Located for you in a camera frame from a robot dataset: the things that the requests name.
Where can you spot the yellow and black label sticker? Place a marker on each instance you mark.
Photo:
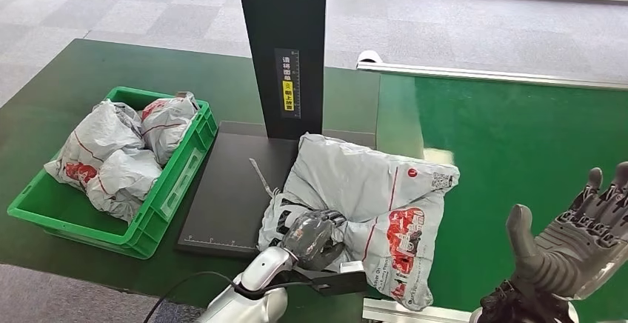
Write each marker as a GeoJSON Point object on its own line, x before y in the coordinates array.
{"type": "Point", "coordinates": [288, 85]}

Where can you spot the green conveyor belt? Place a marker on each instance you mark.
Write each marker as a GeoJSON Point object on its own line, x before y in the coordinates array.
{"type": "Point", "coordinates": [515, 144]}

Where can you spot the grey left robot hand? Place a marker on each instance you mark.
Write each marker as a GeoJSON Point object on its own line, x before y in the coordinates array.
{"type": "Point", "coordinates": [311, 237]}

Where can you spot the green plastic crate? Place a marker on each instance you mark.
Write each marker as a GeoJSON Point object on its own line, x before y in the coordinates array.
{"type": "Point", "coordinates": [147, 232]}

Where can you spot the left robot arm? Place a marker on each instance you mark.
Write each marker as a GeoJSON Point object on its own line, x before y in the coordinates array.
{"type": "Point", "coordinates": [250, 291]}

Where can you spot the large grey parcel bag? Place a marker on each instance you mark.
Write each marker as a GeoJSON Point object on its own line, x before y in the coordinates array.
{"type": "Point", "coordinates": [358, 178]}

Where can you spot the silver conveyor side rail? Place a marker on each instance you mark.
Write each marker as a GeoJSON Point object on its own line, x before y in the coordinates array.
{"type": "Point", "coordinates": [490, 74]}

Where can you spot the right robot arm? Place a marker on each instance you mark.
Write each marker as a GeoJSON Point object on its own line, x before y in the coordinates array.
{"type": "Point", "coordinates": [520, 306]}

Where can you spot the aluminium profile bar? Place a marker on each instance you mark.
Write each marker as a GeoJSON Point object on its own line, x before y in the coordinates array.
{"type": "Point", "coordinates": [412, 312]}

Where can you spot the black inbound scanning machine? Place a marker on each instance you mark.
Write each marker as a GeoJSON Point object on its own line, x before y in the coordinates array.
{"type": "Point", "coordinates": [230, 188]}

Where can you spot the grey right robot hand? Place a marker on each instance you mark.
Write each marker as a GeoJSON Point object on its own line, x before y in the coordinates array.
{"type": "Point", "coordinates": [569, 247]}

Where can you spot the white roller end cap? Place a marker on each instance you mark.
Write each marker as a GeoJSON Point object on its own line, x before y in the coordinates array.
{"type": "Point", "coordinates": [369, 56]}

